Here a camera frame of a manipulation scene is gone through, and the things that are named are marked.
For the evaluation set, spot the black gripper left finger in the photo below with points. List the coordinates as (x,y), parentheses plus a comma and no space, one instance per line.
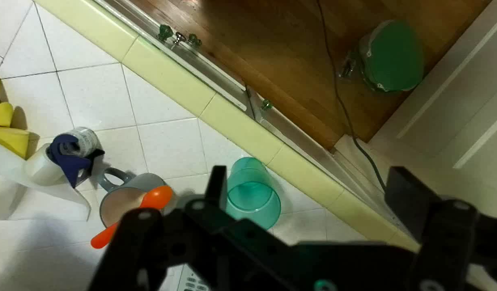
(139,243)

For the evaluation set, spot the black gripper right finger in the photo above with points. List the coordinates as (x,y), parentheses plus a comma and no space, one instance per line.
(447,236)

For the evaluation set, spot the translucent green cup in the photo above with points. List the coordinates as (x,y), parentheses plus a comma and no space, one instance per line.
(241,172)

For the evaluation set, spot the grey mug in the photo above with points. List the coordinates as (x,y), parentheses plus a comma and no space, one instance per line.
(123,202)

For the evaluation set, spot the translucent tape roll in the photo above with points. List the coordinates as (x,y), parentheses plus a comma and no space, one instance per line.
(39,168)

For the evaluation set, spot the white panelled door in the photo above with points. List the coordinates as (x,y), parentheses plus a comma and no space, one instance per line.
(463,107)

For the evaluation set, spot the white plastic sheet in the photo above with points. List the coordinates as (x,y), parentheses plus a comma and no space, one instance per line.
(5,183)

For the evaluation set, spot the yellow rubber gloves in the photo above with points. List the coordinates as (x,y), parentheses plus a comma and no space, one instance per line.
(2,121)

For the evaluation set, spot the green trash bin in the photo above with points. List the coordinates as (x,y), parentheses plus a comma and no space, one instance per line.
(393,54)

